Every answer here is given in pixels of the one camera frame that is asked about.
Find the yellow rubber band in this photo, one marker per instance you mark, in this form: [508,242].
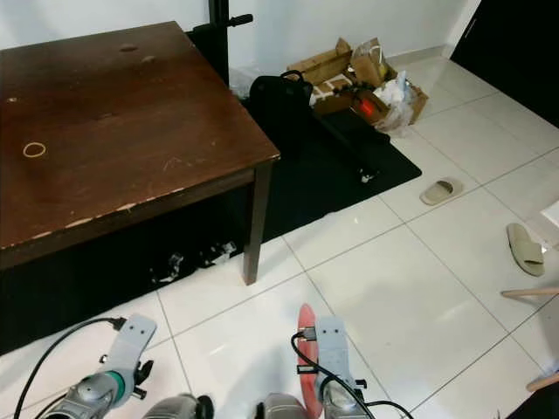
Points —
[24,149]

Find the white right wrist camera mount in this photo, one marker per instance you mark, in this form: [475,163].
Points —
[334,345]

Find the beige slipper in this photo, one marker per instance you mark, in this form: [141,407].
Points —
[526,249]
[442,191]

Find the clear plastic bag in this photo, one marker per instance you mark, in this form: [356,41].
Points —
[397,96]

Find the light wooden chair leg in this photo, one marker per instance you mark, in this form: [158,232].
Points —
[533,293]

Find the robot left leg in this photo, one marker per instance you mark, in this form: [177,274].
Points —
[175,408]

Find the grey caster wheel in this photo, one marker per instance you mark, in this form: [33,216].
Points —
[168,267]
[218,253]

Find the black metal stand bar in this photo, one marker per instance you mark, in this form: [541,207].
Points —
[349,141]

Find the pink plastic plate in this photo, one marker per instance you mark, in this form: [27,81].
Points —
[308,397]

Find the brown paper bag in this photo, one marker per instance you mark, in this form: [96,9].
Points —
[369,61]

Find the brown cardboard box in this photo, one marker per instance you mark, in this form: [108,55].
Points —
[319,63]

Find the black bag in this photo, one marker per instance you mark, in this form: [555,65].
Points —
[279,98]

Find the dark door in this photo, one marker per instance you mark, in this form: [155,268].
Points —
[507,44]

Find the robot right leg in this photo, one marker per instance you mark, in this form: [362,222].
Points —
[281,408]

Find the red packet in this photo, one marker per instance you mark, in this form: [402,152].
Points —
[367,106]

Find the black metal stand pole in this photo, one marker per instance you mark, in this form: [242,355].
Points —
[217,35]

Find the dark wooden table leg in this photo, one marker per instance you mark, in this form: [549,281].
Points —
[255,227]

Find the robot leg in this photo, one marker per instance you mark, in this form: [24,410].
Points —
[175,408]
[281,408]

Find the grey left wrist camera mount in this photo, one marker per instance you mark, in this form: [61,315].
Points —
[135,336]

